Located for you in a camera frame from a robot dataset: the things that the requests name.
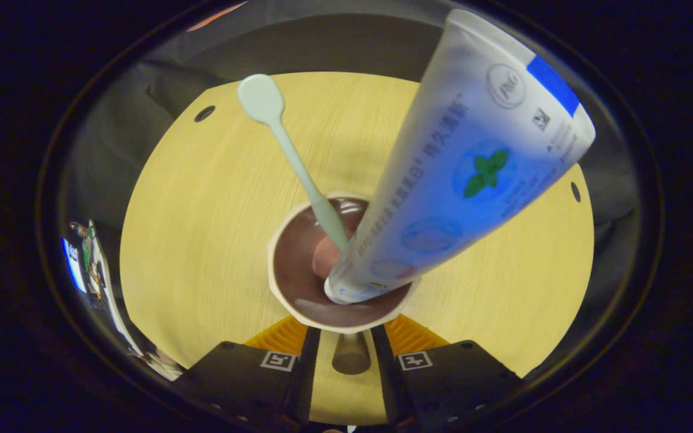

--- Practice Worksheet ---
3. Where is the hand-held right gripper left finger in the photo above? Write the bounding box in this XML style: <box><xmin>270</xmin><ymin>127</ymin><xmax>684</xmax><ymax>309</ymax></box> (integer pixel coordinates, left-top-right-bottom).
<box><xmin>181</xmin><ymin>316</ymin><xmax>322</xmax><ymax>431</ymax></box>

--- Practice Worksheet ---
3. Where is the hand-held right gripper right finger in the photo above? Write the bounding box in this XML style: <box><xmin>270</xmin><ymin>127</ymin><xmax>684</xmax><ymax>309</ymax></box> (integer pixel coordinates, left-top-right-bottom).
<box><xmin>371</xmin><ymin>314</ymin><xmax>525</xmax><ymax>431</ymax></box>

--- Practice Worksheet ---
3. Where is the beige cup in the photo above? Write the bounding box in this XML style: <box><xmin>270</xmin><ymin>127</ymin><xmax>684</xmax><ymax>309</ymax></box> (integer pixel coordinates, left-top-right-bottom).
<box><xmin>267</xmin><ymin>191</ymin><xmax>422</xmax><ymax>375</ymax></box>

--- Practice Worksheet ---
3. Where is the white toothpaste tube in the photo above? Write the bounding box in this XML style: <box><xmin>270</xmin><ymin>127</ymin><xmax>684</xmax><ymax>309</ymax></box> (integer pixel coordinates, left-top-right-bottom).
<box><xmin>324</xmin><ymin>8</ymin><xmax>597</xmax><ymax>304</ymax></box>

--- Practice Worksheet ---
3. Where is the pale green toothbrush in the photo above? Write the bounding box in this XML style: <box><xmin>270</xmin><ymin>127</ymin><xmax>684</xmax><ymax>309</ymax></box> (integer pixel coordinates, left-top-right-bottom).
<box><xmin>237</xmin><ymin>73</ymin><xmax>350</xmax><ymax>253</ymax></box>

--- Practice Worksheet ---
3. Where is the black backdrop cloth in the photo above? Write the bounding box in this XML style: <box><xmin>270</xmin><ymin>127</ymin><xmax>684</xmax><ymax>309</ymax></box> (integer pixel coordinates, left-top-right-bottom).
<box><xmin>64</xmin><ymin>0</ymin><xmax>660</xmax><ymax>289</ymax></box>

